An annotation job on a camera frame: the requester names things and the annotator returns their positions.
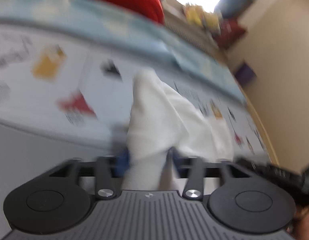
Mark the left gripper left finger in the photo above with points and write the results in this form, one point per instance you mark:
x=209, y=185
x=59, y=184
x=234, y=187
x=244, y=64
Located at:
x=63, y=196

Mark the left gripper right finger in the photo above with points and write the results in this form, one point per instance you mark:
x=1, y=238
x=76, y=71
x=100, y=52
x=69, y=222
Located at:
x=234, y=196

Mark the white t-shirt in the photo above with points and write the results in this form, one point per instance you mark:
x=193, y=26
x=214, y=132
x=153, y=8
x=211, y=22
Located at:
x=161, y=119

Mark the purple bag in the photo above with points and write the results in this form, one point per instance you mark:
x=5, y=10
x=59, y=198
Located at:
x=244, y=74

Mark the dark red plush toy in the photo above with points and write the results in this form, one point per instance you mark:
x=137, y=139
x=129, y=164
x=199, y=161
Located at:
x=230, y=32

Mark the yellow plush toy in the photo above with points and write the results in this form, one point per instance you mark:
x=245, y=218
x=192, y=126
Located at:
x=209, y=21

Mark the light blue cloud blanket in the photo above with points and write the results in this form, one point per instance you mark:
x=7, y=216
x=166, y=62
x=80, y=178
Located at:
x=107, y=24

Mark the wooden bed frame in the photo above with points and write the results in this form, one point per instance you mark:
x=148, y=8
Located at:
x=221, y=57

